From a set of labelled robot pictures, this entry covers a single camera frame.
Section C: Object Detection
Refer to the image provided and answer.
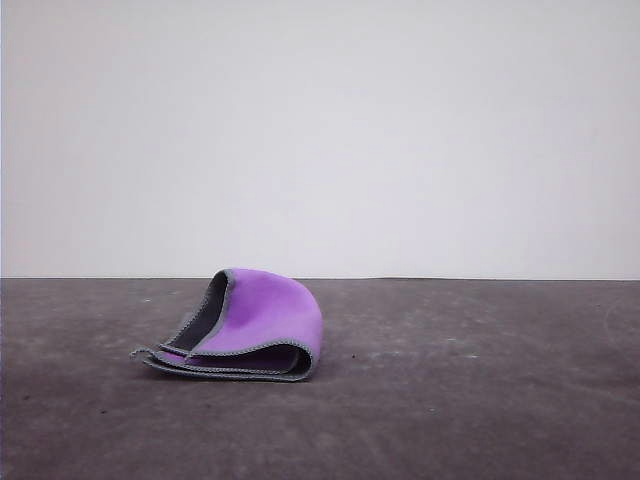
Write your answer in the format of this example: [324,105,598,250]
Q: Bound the purple towel with grey hem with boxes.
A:
[128,268,327,385]

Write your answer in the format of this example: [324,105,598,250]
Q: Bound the grey table cloth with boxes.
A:
[0,276,640,480]

